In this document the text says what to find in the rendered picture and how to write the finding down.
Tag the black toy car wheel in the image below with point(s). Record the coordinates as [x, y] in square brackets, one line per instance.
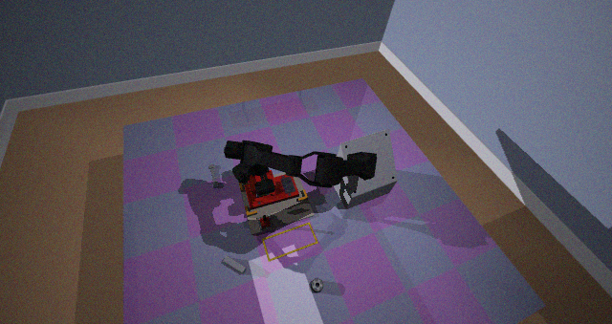
[320, 285]

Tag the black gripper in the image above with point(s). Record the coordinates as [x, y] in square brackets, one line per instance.
[265, 186]

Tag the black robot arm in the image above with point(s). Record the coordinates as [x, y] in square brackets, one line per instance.
[329, 171]

